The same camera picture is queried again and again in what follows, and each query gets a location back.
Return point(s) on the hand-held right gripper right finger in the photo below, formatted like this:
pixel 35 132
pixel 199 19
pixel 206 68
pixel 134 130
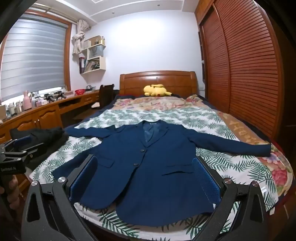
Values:
pixel 205 183

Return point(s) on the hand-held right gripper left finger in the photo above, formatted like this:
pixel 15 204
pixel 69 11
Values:
pixel 83 177

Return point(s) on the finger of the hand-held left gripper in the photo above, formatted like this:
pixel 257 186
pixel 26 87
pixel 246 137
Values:
pixel 22 141
pixel 30 149

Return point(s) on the navy blue suit jacket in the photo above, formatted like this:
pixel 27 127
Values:
pixel 150 185

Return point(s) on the person's left hand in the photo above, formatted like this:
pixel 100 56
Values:
pixel 12 190

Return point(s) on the black cloth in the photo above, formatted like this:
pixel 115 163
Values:
pixel 50 136

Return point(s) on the leaf print blanket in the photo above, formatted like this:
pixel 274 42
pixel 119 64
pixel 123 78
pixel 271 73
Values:
pixel 231 166

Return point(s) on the cluster of toiletry jars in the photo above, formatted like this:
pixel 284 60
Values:
pixel 13 108

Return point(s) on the wooden desk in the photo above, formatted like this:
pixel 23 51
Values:
pixel 46 115

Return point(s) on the pink bottle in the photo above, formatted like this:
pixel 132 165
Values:
pixel 27 100

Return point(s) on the black clamp tool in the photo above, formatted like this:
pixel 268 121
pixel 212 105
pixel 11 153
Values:
pixel 60 94
pixel 49 97

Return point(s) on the red bowl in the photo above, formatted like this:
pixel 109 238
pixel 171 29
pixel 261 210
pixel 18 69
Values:
pixel 79 92

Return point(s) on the grey window blind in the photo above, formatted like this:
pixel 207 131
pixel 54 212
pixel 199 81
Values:
pixel 34 58

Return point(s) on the dark metal pot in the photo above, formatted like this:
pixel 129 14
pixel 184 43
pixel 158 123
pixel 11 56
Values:
pixel 89 87

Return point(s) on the dark chair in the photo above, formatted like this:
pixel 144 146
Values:
pixel 106 92

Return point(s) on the floral quilt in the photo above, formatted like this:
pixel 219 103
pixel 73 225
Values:
pixel 161 103

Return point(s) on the row of books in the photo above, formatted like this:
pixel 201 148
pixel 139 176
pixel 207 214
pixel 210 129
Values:
pixel 91 64

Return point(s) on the yellow plush toy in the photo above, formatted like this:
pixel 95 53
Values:
pixel 156 90

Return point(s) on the wooden bed headboard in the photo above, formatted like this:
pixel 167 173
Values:
pixel 175 81

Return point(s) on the grey paper bag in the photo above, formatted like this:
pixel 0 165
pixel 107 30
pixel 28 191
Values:
pixel 96 51

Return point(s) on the tied beige curtain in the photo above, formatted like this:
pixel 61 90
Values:
pixel 78 39

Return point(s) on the wooden louvered wardrobe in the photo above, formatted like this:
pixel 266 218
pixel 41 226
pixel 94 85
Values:
pixel 242 69

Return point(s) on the wooden window frame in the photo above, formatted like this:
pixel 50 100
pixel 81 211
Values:
pixel 67 58

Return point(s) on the white wall shelf unit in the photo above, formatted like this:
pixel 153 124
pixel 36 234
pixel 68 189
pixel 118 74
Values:
pixel 101 62

